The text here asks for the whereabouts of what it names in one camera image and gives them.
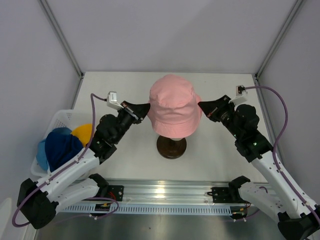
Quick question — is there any white slotted cable duct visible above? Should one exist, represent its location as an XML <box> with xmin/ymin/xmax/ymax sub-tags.
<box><xmin>62</xmin><ymin>203</ymin><xmax>232</xmax><ymax>216</ymax></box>

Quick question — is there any white plastic basket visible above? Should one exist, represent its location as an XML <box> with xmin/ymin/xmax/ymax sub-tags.
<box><xmin>30</xmin><ymin>109</ymin><xmax>93</xmax><ymax>178</ymax></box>

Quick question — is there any aluminium corner post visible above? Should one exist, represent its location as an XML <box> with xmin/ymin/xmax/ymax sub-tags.
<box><xmin>254</xmin><ymin>0</ymin><xmax>307</xmax><ymax>81</ymax></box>
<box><xmin>37</xmin><ymin>0</ymin><xmax>84</xmax><ymax>79</ymax></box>

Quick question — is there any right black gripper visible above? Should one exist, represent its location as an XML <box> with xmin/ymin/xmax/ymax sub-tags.
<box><xmin>198</xmin><ymin>95</ymin><xmax>242</xmax><ymax>140</ymax></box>

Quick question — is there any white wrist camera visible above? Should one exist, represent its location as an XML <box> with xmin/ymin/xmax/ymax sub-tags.
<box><xmin>106</xmin><ymin>91</ymin><xmax>124</xmax><ymax>111</ymax></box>
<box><xmin>229</xmin><ymin>85</ymin><xmax>248</xmax><ymax>106</ymax></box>

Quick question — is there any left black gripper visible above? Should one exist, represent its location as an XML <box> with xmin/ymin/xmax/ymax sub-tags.
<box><xmin>113</xmin><ymin>101</ymin><xmax>152</xmax><ymax>144</ymax></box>

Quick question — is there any cream mannequin head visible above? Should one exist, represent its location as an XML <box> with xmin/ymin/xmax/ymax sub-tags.
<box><xmin>159</xmin><ymin>135</ymin><xmax>186</xmax><ymax>142</ymax></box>

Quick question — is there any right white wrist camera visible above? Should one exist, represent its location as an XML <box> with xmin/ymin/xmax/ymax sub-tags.
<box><xmin>229</xmin><ymin>85</ymin><xmax>248</xmax><ymax>106</ymax></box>

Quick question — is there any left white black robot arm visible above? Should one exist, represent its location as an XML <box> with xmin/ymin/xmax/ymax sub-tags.
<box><xmin>16</xmin><ymin>101</ymin><xmax>150</xmax><ymax>230</ymax></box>

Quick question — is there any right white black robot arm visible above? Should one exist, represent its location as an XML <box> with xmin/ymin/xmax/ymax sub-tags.
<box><xmin>198</xmin><ymin>95</ymin><xmax>320</xmax><ymax>240</ymax></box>

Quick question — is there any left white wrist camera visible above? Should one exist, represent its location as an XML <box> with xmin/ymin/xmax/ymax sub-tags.
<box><xmin>106</xmin><ymin>91</ymin><xmax>124</xmax><ymax>111</ymax></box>

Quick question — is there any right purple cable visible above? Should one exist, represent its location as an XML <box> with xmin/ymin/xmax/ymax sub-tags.
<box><xmin>241</xmin><ymin>85</ymin><xmax>318</xmax><ymax>221</ymax></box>

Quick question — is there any left aluminium corner post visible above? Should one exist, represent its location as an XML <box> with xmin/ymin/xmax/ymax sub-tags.
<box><xmin>37</xmin><ymin>0</ymin><xmax>84</xmax><ymax>79</ymax></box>

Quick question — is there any yellow hat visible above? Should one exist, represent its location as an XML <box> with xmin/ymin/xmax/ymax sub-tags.
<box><xmin>71</xmin><ymin>123</ymin><xmax>92</xmax><ymax>147</ymax></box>

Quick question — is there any aluminium mounting rail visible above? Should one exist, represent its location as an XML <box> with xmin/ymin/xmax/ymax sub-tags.
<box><xmin>59</xmin><ymin>178</ymin><xmax>278</xmax><ymax>208</ymax></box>

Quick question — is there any light blue hat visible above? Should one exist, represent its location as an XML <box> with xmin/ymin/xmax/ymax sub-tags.
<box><xmin>36</xmin><ymin>127</ymin><xmax>72</xmax><ymax>171</ymax></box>

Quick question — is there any dark round wooden stand base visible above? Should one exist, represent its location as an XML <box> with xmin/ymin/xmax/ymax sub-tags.
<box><xmin>156</xmin><ymin>135</ymin><xmax>187</xmax><ymax>160</ymax></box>

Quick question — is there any dark blue bucket hat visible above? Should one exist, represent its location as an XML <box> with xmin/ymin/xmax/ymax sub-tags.
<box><xmin>44</xmin><ymin>132</ymin><xmax>83</xmax><ymax>172</ymax></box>

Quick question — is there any right aluminium corner post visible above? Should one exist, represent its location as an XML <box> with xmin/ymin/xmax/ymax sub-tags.
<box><xmin>254</xmin><ymin>0</ymin><xmax>307</xmax><ymax>81</ymax></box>

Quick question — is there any pink bucket hat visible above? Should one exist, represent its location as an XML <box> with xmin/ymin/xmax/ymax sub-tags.
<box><xmin>147</xmin><ymin>74</ymin><xmax>202</xmax><ymax>138</ymax></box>

